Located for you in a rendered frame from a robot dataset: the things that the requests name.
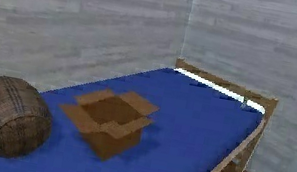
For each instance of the open brown cardboard box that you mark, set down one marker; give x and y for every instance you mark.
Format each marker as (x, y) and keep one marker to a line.
(109, 124)

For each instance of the brown wooden barrel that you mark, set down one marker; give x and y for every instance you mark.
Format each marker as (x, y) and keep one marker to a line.
(9, 117)

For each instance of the blue bed with wooden frame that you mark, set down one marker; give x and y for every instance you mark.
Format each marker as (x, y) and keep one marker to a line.
(193, 129)

